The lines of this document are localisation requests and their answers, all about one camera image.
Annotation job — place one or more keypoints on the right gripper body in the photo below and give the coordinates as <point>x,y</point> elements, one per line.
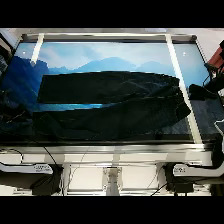
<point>200,92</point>

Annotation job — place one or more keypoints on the black pants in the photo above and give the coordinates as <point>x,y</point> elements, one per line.
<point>110,87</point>

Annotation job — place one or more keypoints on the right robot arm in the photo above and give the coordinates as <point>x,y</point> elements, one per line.
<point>200,170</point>

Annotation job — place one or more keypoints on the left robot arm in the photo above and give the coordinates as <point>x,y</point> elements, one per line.
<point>23,168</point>

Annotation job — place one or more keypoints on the silver frame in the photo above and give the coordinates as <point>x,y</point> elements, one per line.
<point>100,149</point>

